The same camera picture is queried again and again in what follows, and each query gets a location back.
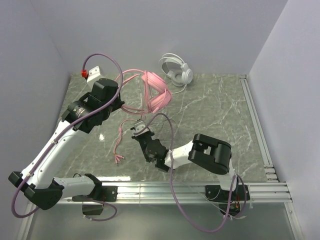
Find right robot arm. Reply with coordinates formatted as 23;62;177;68
131;129;236;191

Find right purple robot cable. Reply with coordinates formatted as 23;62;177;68
144;112;248;233

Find aluminium rail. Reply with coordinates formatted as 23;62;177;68
239;74;279;182
29;181;293;205

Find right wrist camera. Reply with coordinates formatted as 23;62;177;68
130;120;150;137

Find right aluminium rail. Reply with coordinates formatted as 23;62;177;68
239;74;279;182

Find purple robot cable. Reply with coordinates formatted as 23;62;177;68
144;112;248;233
11;52;124;222

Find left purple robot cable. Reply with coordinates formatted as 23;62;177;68
11;52;124;222

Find pink headphones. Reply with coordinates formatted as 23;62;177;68
121;69;173;116

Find front aluminium rail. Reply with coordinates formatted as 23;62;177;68
29;181;293;205

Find white headphones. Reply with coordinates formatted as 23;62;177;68
159;53;194;94

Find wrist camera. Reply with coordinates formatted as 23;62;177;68
81;66;103;85
130;120;150;137

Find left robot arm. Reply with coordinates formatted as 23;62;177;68
8;78;124;210

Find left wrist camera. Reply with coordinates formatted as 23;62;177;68
81;66;103;85

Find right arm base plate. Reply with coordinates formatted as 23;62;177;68
204;184;228;203

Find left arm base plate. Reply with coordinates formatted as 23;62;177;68
72;185;118;202

